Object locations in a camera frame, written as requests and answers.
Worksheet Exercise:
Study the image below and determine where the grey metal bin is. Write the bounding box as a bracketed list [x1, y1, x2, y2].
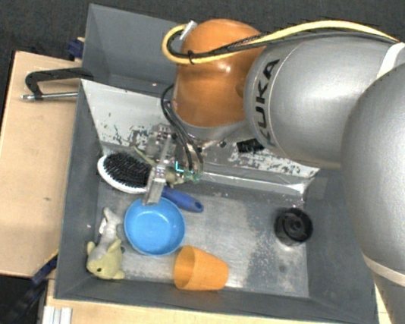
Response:
[39, 2, 405, 324]

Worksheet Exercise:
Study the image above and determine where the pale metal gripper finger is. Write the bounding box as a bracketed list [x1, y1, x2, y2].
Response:
[152, 167, 169, 206]
[141, 165, 160, 208]

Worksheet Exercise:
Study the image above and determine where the black round cap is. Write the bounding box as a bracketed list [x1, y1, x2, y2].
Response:
[271, 204, 317, 250]

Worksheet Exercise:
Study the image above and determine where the yellow-green plush toy animal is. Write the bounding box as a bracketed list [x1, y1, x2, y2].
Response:
[81, 234, 132, 285]

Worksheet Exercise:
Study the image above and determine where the orange cup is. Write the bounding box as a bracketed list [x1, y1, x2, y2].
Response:
[170, 244, 234, 298]

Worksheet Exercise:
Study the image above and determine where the pale cardboard board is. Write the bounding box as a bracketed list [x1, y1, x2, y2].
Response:
[0, 49, 91, 285]

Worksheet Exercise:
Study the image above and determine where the white hairbrush with blue handle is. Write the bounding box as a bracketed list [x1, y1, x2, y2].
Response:
[92, 146, 212, 215]

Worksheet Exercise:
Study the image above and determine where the blue bowl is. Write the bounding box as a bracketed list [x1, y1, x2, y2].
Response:
[118, 190, 192, 263]

